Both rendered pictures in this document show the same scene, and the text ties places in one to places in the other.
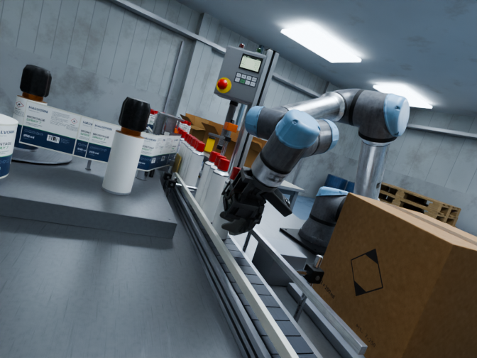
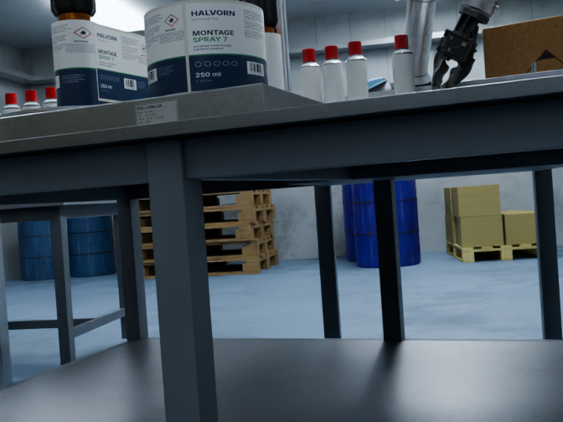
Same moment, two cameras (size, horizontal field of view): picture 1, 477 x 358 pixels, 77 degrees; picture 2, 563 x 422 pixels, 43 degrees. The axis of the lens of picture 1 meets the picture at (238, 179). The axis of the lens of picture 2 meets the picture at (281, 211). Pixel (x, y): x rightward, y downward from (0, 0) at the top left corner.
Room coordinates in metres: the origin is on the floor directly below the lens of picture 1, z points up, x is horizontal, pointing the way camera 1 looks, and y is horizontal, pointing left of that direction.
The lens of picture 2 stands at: (-0.22, 1.47, 0.71)
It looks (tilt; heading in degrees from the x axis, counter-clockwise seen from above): 1 degrees down; 315
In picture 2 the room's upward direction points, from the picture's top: 4 degrees counter-clockwise
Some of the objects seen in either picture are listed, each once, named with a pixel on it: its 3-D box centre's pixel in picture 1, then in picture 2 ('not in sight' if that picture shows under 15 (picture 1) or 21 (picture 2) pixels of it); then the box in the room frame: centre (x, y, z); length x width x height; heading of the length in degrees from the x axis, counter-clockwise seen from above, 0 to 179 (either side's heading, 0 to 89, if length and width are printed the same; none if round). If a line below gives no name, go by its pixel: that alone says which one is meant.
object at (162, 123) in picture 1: (165, 142); not in sight; (1.46, 0.40, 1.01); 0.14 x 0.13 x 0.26; 24
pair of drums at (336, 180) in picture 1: (342, 194); (66, 243); (7.42, -2.58, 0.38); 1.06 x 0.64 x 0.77; 35
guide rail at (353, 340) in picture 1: (233, 209); (391, 93); (0.87, -0.01, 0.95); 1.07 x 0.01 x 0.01; 24
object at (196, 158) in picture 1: (194, 166); not in sight; (1.22, 0.19, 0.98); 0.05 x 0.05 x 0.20
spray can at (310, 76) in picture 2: (207, 180); (311, 90); (1.03, 0.10, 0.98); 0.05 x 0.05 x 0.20
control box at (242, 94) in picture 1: (242, 77); not in sight; (1.25, 0.11, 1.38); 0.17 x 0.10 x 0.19; 79
